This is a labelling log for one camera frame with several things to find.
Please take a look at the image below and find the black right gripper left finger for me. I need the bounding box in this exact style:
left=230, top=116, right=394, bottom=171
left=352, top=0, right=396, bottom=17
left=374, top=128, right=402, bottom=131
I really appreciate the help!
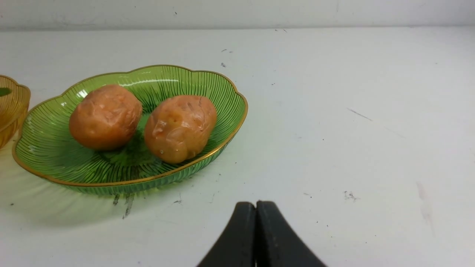
left=198, top=202, right=256, bottom=267

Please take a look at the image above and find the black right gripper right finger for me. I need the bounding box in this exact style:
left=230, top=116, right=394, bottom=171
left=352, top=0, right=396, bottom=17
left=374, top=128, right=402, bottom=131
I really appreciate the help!
left=255, top=201, right=326, bottom=267

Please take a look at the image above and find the orange toy potato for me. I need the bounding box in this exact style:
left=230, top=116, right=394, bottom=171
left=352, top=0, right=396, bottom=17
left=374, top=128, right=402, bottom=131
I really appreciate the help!
left=144, top=95, right=217, bottom=164
left=69, top=84, right=143, bottom=151

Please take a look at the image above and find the green ribbed glass plate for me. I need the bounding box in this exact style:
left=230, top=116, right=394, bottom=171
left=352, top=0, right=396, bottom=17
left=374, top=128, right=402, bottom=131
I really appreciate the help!
left=12, top=65, right=248, bottom=195

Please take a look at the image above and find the amber ribbed glass plate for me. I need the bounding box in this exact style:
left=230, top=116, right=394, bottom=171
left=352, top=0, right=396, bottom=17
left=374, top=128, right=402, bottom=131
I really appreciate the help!
left=0, top=75, right=31, bottom=148

